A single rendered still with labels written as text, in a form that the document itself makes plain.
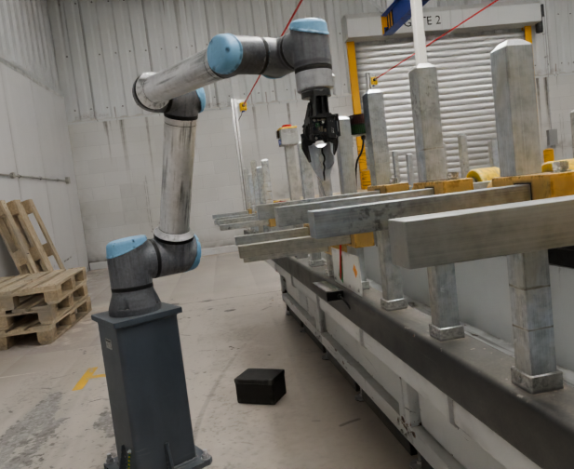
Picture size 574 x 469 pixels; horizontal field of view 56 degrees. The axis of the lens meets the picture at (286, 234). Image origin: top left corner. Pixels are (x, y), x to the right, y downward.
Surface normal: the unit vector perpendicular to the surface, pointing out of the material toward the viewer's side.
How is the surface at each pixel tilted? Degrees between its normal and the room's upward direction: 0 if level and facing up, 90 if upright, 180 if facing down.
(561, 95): 90
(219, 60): 90
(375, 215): 90
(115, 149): 90
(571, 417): 0
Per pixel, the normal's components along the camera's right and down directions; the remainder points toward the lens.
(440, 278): 0.17, 0.07
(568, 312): -0.98, 0.13
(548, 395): -0.11, -0.99
